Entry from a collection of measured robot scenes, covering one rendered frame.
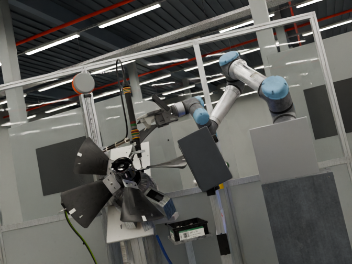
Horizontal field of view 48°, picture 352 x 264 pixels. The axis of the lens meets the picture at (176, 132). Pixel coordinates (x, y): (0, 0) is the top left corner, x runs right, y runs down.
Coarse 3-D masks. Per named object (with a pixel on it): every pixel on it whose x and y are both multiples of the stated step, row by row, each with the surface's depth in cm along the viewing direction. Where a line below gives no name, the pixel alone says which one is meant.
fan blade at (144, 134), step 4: (144, 128) 237; (152, 128) 227; (144, 132) 232; (148, 132) 226; (140, 136) 231; (144, 136) 226; (140, 140) 224; (132, 148) 231; (132, 152) 220; (128, 156) 224
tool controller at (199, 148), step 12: (204, 132) 128; (180, 144) 129; (192, 144) 128; (204, 144) 128; (192, 156) 128; (204, 156) 128; (216, 156) 127; (192, 168) 128; (204, 168) 127; (216, 168) 127; (204, 180) 127; (216, 180) 127
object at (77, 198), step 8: (88, 184) 207; (96, 184) 207; (104, 184) 208; (64, 192) 205; (72, 192) 205; (80, 192) 205; (88, 192) 205; (96, 192) 206; (104, 192) 208; (64, 200) 203; (72, 200) 203; (80, 200) 203; (88, 200) 204; (96, 200) 206; (104, 200) 207; (72, 208) 202; (80, 208) 202; (88, 208) 203; (96, 208) 205; (72, 216) 200; (88, 216) 202; (80, 224) 200; (88, 224) 201
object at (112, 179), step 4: (108, 176) 210; (112, 176) 211; (104, 180) 209; (112, 180) 211; (116, 180) 212; (108, 184) 210; (116, 184) 211; (108, 188) 210; (112, 188) 210; (116, 188) 211; (112, 192) 210
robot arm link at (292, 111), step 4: (292, 104) 190; (288, 108) 187; (292, 108) 190; (272, 112) 191; (276, 112) 189; (280, 112) 188; (284, 112) 188; (288, 112) 188; (292, 112) 190; (272, 116) 193; (276, 116) 190; (272, 120) 194
